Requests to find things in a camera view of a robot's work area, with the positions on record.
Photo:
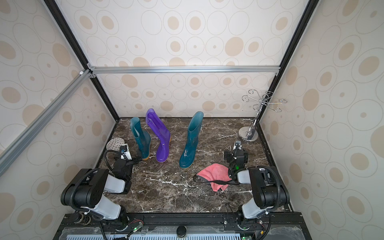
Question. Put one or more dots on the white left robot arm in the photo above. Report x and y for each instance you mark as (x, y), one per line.
(85, 192)

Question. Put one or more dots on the diagonal aluminium rail left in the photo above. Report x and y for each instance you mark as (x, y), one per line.
(26, 137)

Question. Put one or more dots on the black corner frame post right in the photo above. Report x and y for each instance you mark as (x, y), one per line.
(303, 22)

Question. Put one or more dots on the teal rubber boot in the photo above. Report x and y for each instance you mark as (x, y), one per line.
(188, 156)
(142, 138)

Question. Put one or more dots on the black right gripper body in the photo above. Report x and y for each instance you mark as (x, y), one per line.
(237, 154)

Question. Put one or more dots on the purple rubber boot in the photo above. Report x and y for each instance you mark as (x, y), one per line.
(163, 134)

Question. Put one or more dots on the chrome mug tree stand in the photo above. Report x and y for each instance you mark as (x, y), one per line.
(250, 134)

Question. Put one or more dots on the horizontal aluminium rail back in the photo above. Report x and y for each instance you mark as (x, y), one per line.
(185, 70)

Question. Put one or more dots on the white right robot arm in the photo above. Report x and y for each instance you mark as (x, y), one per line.
(268, 189)

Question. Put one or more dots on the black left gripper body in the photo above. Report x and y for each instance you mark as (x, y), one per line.
(130, 164)

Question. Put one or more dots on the black corner frame post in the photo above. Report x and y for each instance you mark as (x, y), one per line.
(59, 18)
(303, 22)

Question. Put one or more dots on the black corner frame post left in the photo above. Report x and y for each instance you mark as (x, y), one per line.
(59, 18)

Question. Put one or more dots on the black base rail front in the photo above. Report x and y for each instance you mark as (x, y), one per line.
(186, 226)

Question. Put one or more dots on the patterned black white bowl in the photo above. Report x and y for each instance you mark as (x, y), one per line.
(115, 144)

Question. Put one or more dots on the pink microfiber cloth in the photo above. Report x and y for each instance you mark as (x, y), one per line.
(216, 175)

